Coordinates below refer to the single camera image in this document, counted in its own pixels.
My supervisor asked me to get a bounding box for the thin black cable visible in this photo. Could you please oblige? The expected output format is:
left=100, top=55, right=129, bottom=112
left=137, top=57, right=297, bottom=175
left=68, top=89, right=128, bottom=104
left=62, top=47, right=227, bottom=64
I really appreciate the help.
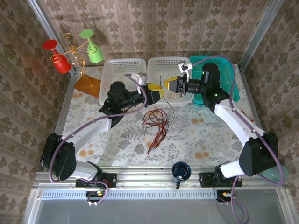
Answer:
left=162, top=94, right=175, bottom=124

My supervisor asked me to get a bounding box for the dark red cable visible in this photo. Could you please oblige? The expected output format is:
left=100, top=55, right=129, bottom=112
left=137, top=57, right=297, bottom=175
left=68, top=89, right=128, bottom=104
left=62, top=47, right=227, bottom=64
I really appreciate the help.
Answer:
left=142, top=109, right=169, bottom=140

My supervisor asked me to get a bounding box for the teal perforated plastic basket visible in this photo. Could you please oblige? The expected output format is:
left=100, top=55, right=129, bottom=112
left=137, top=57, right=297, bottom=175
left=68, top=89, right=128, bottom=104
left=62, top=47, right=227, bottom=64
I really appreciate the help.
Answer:
left=188, top=56, right=241, bottom=108

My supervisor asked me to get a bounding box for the white perforated plastic basket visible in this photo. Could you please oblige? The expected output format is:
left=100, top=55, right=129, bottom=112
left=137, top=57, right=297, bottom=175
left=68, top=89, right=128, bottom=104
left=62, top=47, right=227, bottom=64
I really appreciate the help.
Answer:
left=146, top=56, right=195, bottom=107
left=98, top=58, right=147, bottom=106

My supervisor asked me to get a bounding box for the green plastic wine glass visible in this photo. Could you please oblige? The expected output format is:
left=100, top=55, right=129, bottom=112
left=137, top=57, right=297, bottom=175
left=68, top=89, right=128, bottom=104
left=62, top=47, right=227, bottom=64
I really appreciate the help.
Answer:
left=79, top=29, right=104, bottom=63

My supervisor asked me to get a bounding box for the floral tablecloth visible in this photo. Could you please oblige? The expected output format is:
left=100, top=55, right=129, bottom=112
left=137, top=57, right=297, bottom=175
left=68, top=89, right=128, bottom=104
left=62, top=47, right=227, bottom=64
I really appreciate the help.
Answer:
left=62, top=66, right=261, bottom=168

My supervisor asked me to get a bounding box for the red plastic wine glass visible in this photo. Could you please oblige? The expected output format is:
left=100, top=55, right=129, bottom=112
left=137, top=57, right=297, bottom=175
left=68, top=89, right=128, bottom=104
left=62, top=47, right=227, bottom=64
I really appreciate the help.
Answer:
left=42, top=39, right=72, bottom=74

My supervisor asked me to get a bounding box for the dark blue mug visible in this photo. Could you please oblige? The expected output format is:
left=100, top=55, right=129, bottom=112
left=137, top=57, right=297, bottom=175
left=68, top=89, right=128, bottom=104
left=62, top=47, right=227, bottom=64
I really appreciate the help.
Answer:
left=171, top=162, right=192, bottom=189

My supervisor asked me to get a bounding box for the translucent teal plastic cup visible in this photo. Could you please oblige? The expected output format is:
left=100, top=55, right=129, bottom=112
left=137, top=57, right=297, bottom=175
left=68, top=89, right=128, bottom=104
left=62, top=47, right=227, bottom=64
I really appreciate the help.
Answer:
left=259, top=163, right=289, bottom=184

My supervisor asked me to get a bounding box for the grey metal shelf panel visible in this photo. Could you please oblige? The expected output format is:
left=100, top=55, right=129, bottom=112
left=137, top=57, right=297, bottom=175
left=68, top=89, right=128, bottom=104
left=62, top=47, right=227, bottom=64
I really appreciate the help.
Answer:
left=22, top=189, right=299, bottom=224

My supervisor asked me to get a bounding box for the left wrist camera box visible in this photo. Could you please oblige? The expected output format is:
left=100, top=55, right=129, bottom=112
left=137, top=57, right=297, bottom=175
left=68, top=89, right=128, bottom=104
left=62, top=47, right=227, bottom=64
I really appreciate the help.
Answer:
left=130, top=72, right=149, bottom=86

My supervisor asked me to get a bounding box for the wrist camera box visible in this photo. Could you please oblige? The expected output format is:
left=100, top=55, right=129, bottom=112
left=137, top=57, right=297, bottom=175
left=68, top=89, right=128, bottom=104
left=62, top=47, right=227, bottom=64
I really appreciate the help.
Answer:
left=130, top=72, right=149, bottom=86
left=178, top=59, right=194, bottom=74

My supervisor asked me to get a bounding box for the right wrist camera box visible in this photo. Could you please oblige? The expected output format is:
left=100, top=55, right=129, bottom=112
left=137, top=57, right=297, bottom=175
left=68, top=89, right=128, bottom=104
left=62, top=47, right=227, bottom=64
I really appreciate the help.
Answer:
left=178, top=59, right=194, bottom=74

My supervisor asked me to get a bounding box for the gold wire glass stand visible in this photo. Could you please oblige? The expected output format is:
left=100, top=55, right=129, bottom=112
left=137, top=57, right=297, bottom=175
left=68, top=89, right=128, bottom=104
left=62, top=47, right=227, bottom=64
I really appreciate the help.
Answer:
left=57, top=32, right=101, bottom=98

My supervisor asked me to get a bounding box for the aluminium table side rail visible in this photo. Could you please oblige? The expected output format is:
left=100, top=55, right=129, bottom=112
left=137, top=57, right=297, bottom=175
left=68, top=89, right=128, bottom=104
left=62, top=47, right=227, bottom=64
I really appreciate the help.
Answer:
left=233, top=63, right=269, bottom=136
left=43, top=74, right=79, bottom=172

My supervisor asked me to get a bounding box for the aluminium frame post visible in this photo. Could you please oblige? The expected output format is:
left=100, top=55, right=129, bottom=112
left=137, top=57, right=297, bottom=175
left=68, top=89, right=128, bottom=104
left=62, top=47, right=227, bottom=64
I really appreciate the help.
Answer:
left=25, top=0, right=79, bottom=76
left=238, top=0, right=285, bottom=70

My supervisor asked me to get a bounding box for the aluminium mounting rail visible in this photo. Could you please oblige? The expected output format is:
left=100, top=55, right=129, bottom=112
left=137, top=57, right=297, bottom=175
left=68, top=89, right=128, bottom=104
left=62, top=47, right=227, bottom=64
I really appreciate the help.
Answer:
left=32, top=166, right=289, bottom=190

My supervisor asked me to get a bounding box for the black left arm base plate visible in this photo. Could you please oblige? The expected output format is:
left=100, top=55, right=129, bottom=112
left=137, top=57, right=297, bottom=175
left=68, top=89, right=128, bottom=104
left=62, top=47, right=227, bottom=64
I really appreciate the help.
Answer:
left=75, top=173, right=117, bottom=189

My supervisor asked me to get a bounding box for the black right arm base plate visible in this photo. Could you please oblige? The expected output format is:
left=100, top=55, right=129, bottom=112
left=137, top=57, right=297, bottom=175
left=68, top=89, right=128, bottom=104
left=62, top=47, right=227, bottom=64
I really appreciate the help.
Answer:
left=199, top=172, right=243, bottom=188

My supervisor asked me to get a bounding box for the white slotted cable duct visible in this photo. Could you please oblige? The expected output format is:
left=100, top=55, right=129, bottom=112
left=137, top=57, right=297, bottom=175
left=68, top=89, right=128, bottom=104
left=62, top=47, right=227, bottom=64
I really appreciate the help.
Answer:
left=41, top=189, right=219, bottom=200

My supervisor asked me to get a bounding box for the black connector block with wires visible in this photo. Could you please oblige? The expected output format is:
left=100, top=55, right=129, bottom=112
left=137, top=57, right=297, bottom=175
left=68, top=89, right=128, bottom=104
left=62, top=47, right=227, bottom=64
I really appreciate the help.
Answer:
left=85, top=190, right=106, bottom=206
left=216, top=190, right=237, bottom=204

